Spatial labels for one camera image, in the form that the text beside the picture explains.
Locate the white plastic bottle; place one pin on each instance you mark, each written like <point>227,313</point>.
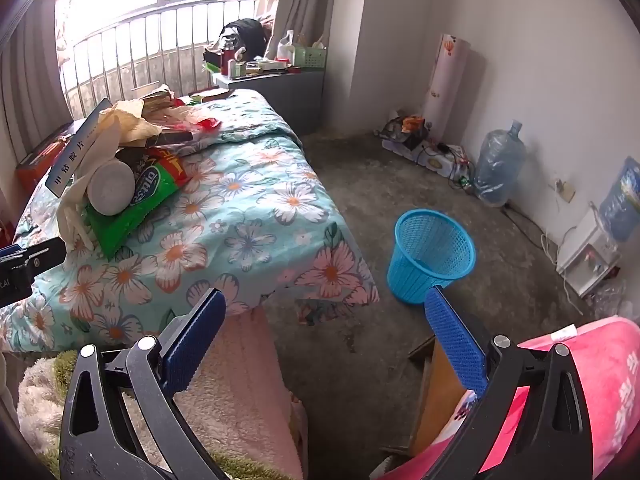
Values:
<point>285,45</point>

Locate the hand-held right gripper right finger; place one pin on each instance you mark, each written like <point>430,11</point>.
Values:
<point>457,340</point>

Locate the brown paper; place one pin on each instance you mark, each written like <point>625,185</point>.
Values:
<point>132,120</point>
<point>80,210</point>

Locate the printed paper roll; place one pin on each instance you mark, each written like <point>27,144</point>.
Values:
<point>447,85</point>

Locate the wooden chair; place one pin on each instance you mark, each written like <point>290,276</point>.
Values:
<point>440,400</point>

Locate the grey cabinet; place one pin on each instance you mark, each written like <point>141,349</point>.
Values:
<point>295,100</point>

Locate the grey curtain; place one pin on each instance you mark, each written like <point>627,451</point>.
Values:
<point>305,5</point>
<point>30,85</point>

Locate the green and red snack bag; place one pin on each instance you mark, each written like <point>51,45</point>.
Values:
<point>150,187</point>

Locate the clear water jug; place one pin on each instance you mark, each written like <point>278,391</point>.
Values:
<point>500,170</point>

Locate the cream fleece blanket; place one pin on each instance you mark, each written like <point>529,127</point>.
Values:
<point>240,385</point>

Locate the wall socket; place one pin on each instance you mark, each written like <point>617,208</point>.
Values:
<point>565,191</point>

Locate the blue plastic wastebasket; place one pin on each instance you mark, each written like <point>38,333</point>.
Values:
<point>425,260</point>

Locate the orange and black bag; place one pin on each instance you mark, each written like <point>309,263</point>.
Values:
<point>407,132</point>

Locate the white water dispenser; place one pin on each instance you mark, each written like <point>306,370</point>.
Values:
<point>582,260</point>

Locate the white printed carton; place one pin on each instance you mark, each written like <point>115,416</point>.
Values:
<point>435,160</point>

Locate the floral quilt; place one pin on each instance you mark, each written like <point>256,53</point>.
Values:
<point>250,210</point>

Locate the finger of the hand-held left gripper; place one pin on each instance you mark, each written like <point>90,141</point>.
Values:
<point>47,252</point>

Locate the pink blanket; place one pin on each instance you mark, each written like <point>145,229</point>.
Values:
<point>600,370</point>

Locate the white paper cup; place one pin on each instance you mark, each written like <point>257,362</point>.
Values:
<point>110,187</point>

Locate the long silver box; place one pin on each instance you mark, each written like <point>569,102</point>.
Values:
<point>75,152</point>

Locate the brown snack wrapper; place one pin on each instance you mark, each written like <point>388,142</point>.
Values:
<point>155,100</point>

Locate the green tissue box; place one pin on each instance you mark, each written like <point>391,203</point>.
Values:
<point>310,56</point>

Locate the orange cardboard box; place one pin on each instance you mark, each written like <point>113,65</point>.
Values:
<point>42,157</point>

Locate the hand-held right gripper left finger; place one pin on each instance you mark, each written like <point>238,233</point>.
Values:
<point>195,345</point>

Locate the metal window railing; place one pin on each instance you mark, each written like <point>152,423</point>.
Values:
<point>150,50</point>

